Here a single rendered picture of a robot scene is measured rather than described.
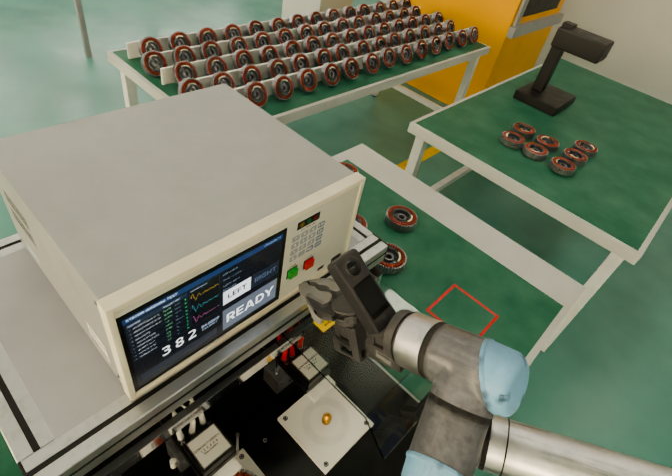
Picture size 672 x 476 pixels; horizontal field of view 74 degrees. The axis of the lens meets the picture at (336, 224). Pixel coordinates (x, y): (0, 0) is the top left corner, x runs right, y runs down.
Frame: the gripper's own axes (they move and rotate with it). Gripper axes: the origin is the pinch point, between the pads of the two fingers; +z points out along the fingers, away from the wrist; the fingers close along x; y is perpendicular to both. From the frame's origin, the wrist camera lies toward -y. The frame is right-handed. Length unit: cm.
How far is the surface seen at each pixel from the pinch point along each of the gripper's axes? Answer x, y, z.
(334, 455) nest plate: 0.0, 43.4, 2.8
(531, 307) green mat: 77, 51, -6
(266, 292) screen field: -5.2, 0.1, 3.7
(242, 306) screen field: -10.0, -0.2, 3.6
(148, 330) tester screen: -24.6, -6.8, 0.6
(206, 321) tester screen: -16.4, -1.9, 2.9
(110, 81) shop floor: 97, -21, 325
